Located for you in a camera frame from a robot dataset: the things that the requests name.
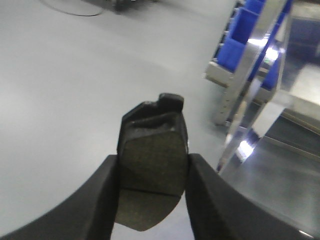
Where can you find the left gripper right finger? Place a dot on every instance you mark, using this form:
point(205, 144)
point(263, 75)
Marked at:
point(219, 212)

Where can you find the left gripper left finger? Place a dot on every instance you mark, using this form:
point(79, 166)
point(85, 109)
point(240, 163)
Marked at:
point(88, 214)

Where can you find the brake pad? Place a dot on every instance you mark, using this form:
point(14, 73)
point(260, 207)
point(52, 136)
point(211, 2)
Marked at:
point(153, 161)

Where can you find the stainless steel roller rack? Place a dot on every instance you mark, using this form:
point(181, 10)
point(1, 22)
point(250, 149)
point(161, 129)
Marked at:
point(248, 108)

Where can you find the small blue bin under rack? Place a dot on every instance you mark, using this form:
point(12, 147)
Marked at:
point(239, 32)

